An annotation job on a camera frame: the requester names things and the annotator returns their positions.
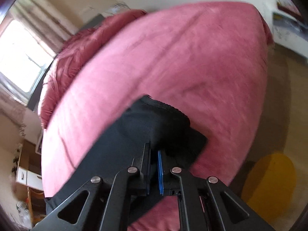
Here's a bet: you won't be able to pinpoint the wooden desk with drawers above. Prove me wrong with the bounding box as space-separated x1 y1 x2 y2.
16 139 46 226

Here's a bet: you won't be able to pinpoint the red quilted duvet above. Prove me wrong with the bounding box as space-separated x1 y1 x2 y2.
38 9 147 129

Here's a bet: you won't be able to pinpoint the yellow round stool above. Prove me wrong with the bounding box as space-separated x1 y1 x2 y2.
241 153 297 224

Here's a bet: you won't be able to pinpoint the window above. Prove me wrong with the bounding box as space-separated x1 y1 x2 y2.
1 20 54 93

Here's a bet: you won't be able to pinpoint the black pants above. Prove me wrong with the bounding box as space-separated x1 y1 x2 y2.
45 94 209 229

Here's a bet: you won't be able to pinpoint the pink bed sheet mattress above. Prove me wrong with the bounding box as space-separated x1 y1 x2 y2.
41 2 273 230

